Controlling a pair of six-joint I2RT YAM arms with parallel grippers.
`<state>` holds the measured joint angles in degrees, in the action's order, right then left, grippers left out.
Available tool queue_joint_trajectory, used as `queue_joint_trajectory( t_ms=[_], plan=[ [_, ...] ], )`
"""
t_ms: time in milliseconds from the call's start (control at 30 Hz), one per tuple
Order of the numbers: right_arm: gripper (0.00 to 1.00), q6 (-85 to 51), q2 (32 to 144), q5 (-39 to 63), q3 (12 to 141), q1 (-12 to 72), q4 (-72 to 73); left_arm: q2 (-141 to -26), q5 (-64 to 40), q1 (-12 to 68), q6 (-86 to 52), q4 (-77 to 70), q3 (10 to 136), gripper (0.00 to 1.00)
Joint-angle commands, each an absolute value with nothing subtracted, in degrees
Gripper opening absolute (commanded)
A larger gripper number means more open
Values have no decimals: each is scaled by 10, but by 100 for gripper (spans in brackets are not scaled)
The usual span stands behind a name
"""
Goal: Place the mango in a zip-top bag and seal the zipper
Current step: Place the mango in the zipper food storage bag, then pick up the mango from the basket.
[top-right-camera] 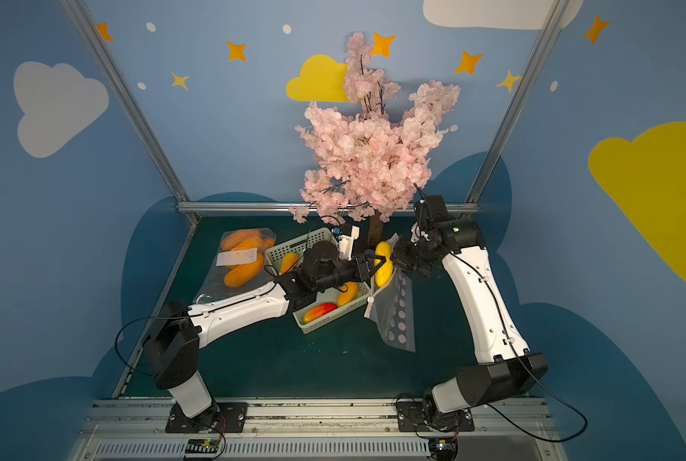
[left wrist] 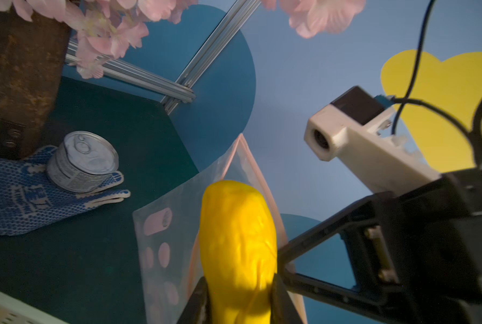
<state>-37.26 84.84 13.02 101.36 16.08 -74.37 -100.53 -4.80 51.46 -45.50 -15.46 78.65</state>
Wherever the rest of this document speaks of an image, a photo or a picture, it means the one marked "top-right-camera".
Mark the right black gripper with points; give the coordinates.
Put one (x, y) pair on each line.
(403, 256)

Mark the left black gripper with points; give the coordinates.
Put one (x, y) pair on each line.
(363, 268)

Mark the orange yellow mango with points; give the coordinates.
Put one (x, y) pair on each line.
(348, 294)

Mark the white perforated plastic basket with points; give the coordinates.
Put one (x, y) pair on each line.
(274, 257)

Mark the clear pink-dotted zip bag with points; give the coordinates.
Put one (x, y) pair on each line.
(392, 309)

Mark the clear blue-zip bag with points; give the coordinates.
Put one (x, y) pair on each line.
(213, 289)

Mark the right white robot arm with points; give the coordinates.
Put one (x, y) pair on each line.
(506, 367)

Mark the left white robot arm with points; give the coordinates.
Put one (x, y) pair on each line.
(175, 337)

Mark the small orange mango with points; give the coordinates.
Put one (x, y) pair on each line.
(289, 262)

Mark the red orange mango front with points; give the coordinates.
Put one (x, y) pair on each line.
(318, 312)

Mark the pink cherry blossom tree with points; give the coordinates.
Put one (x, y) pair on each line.
(370, 167)

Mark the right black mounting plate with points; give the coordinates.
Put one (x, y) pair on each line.
(420, 416)

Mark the black mounting plate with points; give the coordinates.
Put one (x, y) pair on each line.
(219, 417)
(420, 416)

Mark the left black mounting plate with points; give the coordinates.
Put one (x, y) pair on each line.
(219, 417)

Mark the small circuit board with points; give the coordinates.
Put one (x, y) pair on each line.
(201, 449)

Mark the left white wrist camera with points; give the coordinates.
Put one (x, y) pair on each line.
(347, 235)

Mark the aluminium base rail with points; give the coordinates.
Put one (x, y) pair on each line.
(345, 429)

